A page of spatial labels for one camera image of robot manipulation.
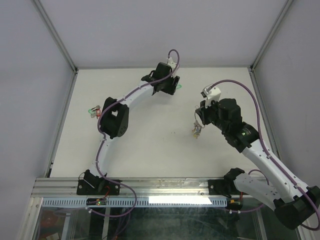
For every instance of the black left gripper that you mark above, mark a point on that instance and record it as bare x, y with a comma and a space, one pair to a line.
171, 89

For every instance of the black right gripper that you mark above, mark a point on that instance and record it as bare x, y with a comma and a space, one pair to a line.
202, 111

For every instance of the silver keyring with keys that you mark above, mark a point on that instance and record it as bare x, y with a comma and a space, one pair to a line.
197, 125

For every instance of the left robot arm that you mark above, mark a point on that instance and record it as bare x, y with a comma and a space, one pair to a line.
114, 121

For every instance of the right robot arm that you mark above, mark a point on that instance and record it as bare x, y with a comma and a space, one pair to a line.
291, 199

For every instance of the key with red tag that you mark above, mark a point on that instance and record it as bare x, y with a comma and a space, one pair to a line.
98, 113

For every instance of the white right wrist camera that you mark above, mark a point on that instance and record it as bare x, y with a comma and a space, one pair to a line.
210, 93

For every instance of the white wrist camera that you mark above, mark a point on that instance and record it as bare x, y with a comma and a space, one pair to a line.
173, 65
210, 93

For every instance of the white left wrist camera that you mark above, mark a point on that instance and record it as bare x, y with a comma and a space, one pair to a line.
173, 65

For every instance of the left aluminium frame post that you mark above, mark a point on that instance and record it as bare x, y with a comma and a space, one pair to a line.
54, 34

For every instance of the aluminium frame post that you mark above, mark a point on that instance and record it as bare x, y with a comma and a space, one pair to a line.
272, 33
54, 34

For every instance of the right aluminium frame post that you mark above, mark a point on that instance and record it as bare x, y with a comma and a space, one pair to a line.
272, 33

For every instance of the metal mounting rail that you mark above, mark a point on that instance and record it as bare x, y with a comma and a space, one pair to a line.
144, 187

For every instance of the white slotted cable duct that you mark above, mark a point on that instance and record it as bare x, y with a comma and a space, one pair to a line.
140, 202

